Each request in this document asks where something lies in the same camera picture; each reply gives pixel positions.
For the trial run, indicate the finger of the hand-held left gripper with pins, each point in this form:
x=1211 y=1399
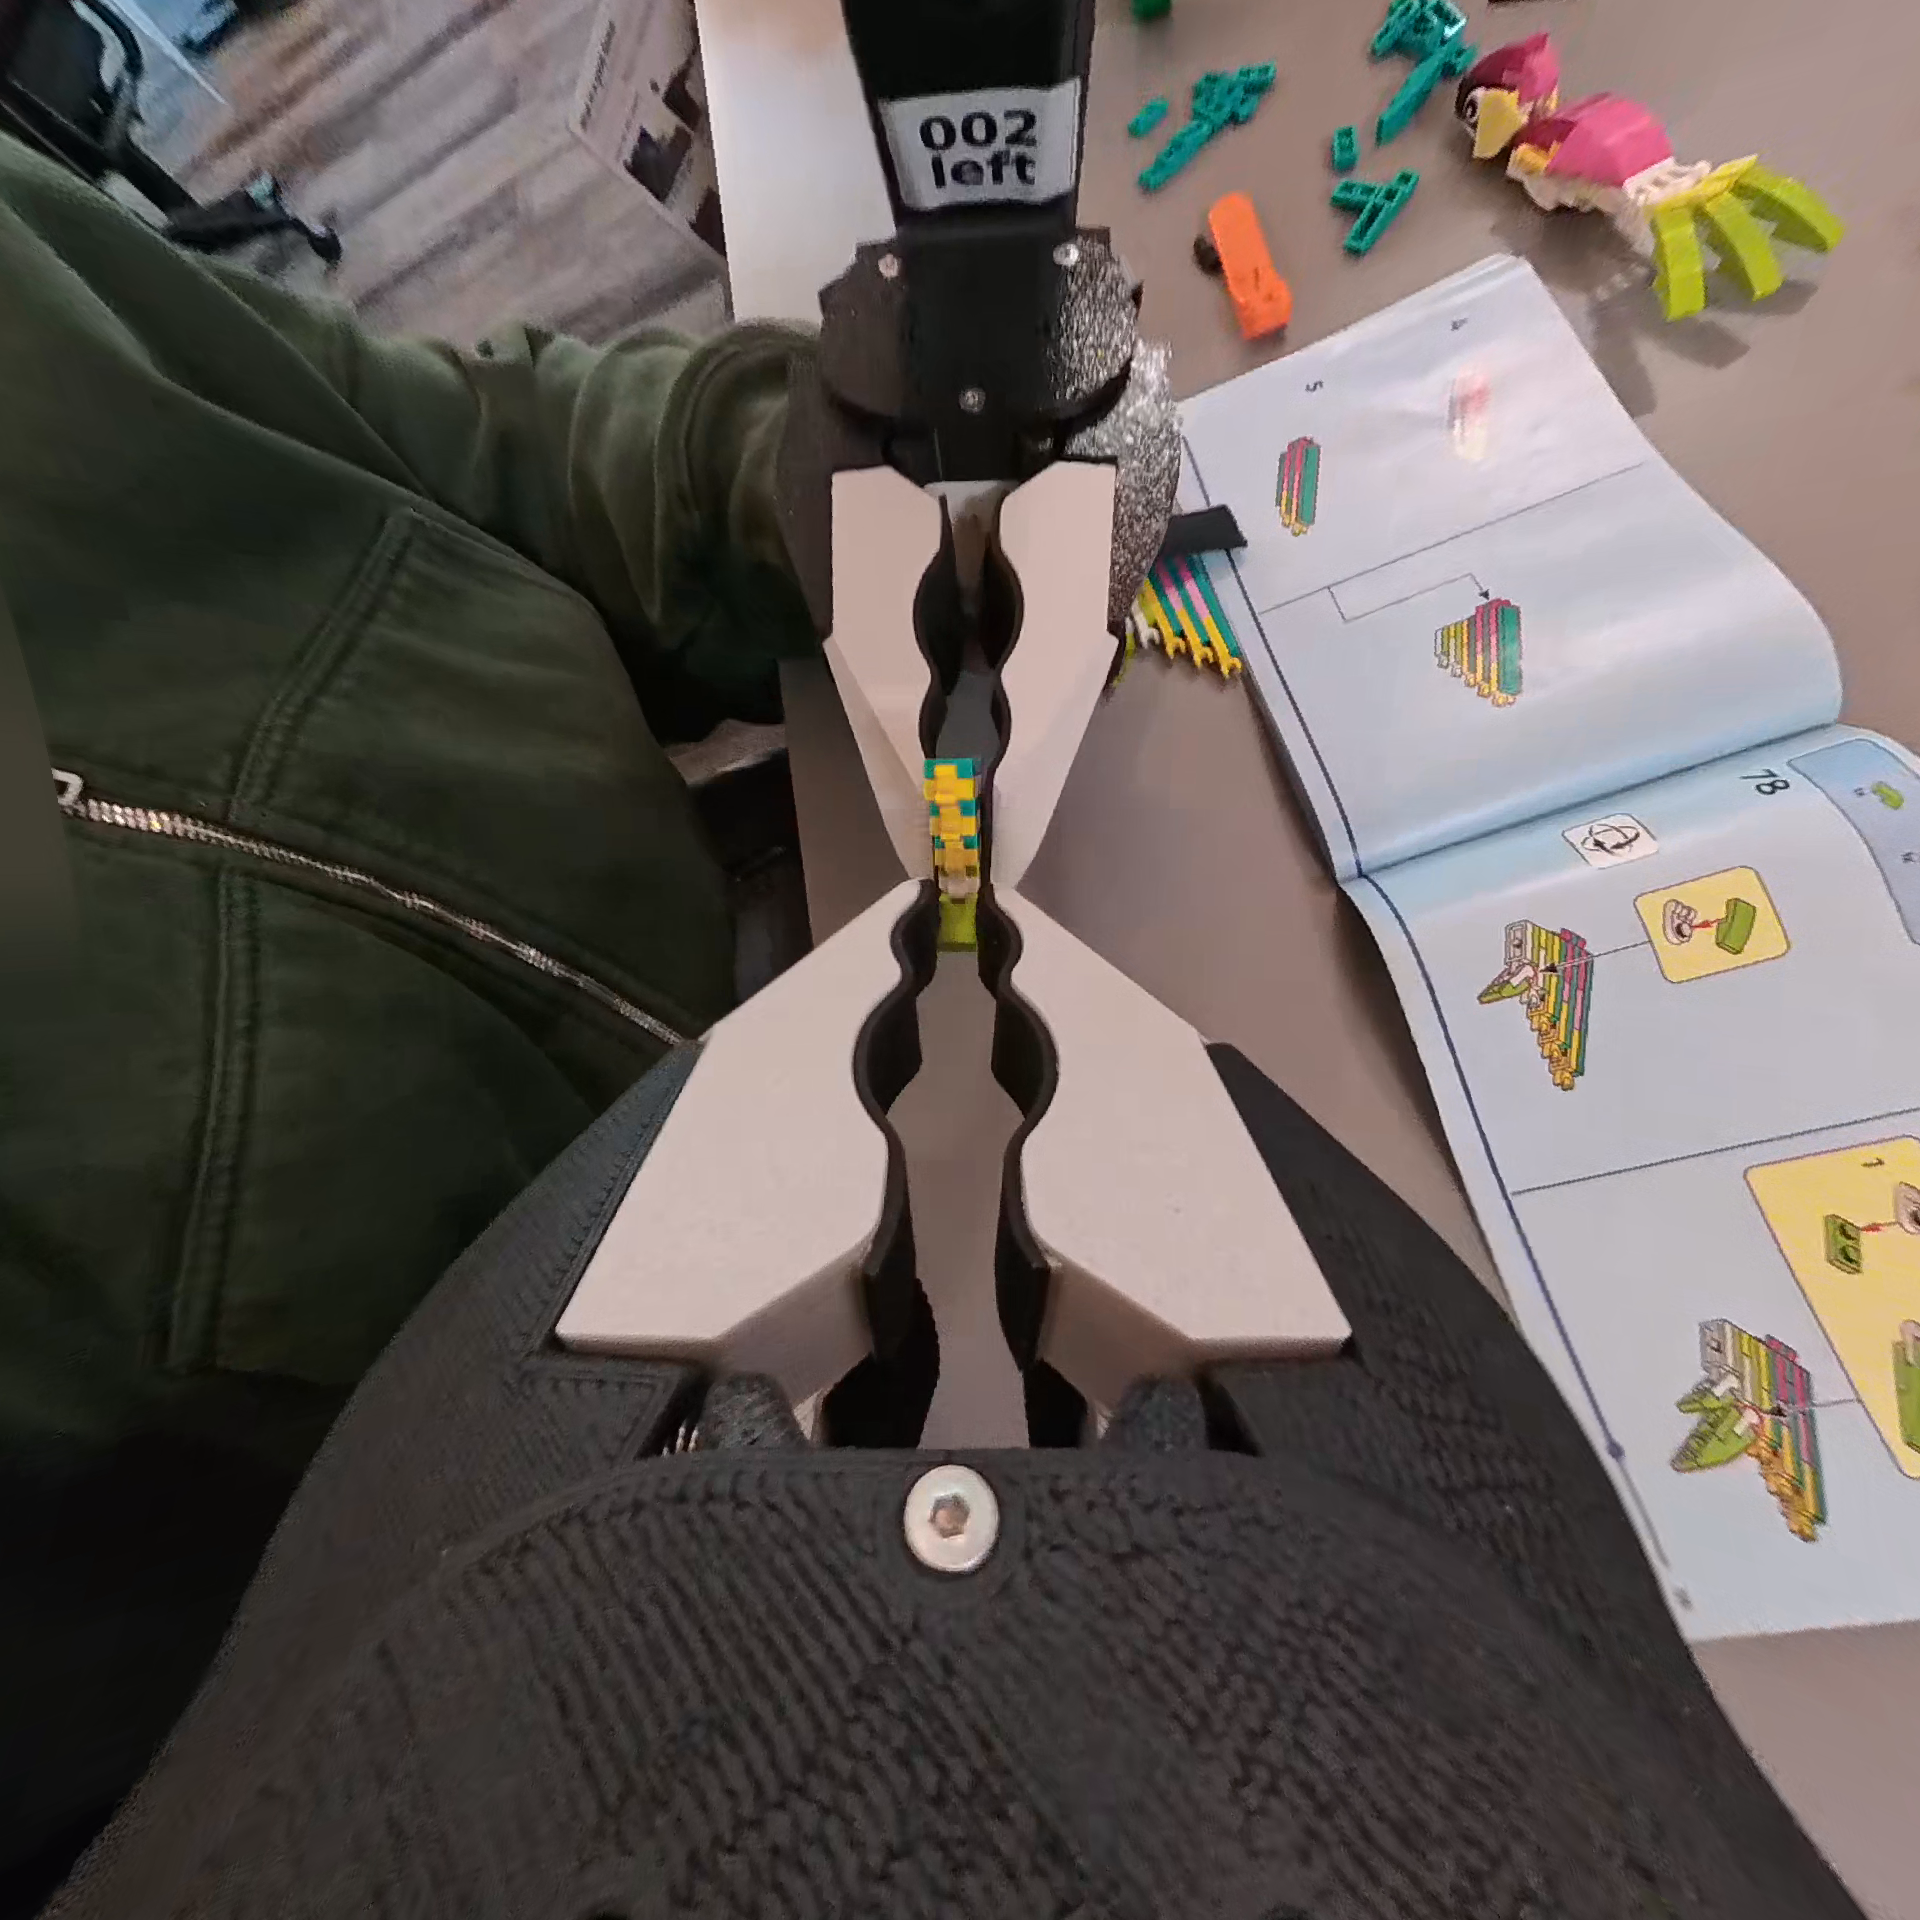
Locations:
x=878 y=600
x=1072 y=600

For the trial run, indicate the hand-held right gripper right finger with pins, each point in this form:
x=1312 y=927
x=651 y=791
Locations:
x=1185 y=1201

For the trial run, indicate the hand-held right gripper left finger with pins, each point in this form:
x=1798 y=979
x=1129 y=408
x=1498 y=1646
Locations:
x=734 y=1201

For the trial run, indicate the small multicolour lego assembly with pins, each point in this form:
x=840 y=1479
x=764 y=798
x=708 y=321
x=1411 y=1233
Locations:
x=956 y=855

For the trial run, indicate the person's left forearm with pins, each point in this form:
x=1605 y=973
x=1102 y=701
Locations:
x=600 y=451

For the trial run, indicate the striped lego wing assembly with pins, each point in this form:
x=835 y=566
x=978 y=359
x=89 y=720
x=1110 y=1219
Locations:
x=1194 y=622

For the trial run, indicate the orange lego piece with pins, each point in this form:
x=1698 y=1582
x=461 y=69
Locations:
x=1253 y=263

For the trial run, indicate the scattered teal lego pieces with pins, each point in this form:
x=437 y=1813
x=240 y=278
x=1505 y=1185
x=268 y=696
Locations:
x=1224 y=113

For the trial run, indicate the lego instruction booklet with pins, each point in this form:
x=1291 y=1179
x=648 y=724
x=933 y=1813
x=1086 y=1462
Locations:
x=1500 y=451

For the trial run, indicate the pink lego bird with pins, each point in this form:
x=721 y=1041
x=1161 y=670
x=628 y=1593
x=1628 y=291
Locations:
x=1621 y=150

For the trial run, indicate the cardboard box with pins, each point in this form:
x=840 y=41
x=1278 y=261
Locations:
x=645 y=136

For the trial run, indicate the person's green jacket torso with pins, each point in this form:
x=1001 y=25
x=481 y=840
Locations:
x=300 y=827

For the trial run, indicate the black office chair base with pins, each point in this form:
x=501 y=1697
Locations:
x=225 y=212

